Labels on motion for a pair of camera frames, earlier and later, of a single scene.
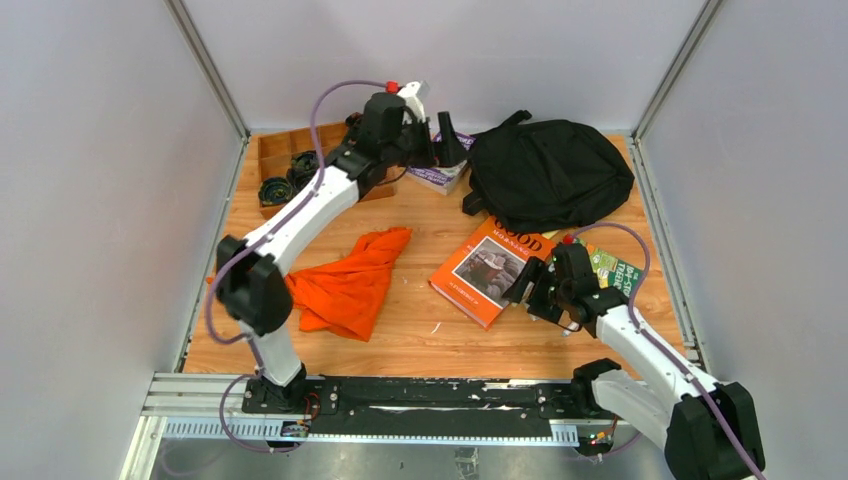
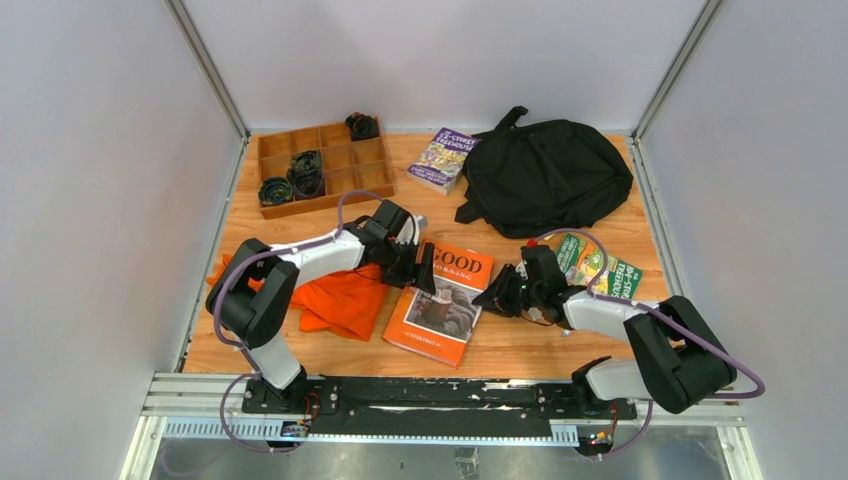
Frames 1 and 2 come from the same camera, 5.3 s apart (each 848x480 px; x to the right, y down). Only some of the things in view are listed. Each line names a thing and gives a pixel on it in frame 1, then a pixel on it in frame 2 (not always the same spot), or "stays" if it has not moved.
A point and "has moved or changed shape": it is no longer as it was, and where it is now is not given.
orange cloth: x=347 y=294 stays
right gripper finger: x=544 y=308 -> x=500 y=301
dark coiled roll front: x=275 y=190 stays
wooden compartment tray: x=275 y=153 stays
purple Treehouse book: x=441 y=178 stays
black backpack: x=543 y=176 stays
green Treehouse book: x=612 y=272 stays
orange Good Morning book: x=485 y=266 has moved or changed shape
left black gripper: x=427 y=142 -> x=411 y=268
